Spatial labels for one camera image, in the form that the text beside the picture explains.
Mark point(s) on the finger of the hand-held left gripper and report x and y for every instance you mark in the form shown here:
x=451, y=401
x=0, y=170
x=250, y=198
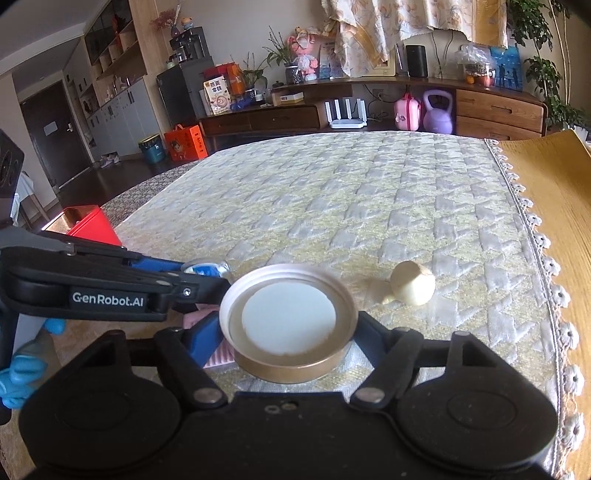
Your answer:
x=198, y=290
x=157, y=265

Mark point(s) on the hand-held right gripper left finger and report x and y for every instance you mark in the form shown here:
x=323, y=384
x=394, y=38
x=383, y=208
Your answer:
x=205, y=341

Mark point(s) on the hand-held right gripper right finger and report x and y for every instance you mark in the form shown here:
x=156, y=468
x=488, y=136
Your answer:
x=369, y=339

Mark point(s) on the black and blue capsule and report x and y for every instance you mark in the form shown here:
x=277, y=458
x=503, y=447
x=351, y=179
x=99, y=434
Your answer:
x=205, y=268

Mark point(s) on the red metal box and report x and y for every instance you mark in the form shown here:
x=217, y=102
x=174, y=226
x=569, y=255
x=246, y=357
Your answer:
x=94, y=230

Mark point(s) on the gold round lid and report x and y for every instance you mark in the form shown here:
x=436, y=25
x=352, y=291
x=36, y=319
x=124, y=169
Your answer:
x=288, y=318

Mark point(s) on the person's left hand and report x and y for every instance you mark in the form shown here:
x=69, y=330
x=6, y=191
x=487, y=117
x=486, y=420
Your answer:
x=23, y=376

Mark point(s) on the cream onion-shaped toy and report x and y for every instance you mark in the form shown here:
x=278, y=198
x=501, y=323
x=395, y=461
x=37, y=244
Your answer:
x=413, y=284

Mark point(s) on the teal bin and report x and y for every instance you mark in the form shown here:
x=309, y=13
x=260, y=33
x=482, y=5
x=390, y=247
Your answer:
x=152, y=151

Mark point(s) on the pair of shoes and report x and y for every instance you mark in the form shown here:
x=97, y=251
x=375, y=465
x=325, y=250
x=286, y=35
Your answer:
x=110, y=160

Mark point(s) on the orange gift bag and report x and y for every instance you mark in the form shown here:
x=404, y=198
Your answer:
x=184, y=144

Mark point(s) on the cream quilted table cover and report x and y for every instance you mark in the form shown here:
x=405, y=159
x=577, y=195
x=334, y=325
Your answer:
x=346, y=194

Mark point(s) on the black mini fridge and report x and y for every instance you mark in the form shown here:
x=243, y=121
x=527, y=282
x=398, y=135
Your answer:
x=180, y=101

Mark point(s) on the dark wooden door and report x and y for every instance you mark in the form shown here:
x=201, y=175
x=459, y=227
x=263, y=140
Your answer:
x=51, y=134

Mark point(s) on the white and orange snack box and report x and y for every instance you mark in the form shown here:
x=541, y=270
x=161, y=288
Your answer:
x=217, y=97

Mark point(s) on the wooden sideboard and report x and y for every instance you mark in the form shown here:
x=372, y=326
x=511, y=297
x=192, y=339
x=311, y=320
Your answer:
x=286, y=117

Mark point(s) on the red and orange gift boxes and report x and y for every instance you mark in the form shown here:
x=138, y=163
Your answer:
x=224, y=76

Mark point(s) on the small potted plant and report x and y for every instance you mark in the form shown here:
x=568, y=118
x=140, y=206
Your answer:
x=255, y=81

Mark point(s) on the flat cardboard box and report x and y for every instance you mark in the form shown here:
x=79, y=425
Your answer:
x=287, y=98

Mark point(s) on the black coffee machine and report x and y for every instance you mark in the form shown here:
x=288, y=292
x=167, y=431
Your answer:
x=187, y=46

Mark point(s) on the white router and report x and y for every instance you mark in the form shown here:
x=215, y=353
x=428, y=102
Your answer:
x=346, y=117

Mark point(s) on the pink toy case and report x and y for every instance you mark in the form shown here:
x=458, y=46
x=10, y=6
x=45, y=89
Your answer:
x=407, y=115

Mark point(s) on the purple kettlebell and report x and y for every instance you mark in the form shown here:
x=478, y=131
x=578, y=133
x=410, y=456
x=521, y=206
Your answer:
x=438, y=120

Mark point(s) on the yellow cloth with lace trim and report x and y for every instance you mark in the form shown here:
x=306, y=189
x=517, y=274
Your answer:
x=563, y=207

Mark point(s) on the vase with branches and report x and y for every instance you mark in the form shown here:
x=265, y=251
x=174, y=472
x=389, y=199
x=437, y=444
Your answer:
x=293, y=74

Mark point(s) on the small figurine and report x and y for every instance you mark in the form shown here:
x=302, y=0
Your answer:
x=186, y=23

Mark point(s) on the dried pink flowers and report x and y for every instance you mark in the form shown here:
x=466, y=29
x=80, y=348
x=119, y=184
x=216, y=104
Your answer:
x=164, y=21

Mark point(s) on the pink plush doll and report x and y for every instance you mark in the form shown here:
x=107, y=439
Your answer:
x=305, y=55

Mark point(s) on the black speaker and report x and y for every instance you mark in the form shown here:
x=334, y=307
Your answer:
x=416, y=62

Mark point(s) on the clear plastic bag with fruit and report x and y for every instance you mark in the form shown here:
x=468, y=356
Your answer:
x=475, y=67

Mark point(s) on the blue picture card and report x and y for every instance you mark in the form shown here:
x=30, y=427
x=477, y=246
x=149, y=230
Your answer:
x=507, y=69

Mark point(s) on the floral hanging cloth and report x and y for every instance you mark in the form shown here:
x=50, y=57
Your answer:
x=369, y=32

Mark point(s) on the large green potted plant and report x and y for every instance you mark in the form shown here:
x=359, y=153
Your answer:
x=545, y=74

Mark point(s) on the wooden wall shelf unit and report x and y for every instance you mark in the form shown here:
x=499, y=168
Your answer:
x=120, y=106

